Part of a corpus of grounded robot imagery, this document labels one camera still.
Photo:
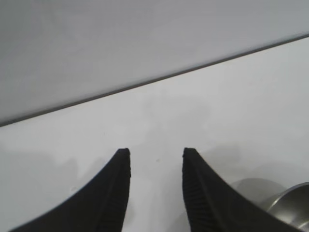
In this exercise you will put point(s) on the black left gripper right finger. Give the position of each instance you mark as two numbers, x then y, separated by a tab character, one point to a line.
212	207

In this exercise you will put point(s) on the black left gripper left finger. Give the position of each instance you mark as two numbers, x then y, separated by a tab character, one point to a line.
96	205

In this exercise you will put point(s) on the stainless steel bowl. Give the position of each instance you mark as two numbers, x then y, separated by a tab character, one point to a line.
294	207

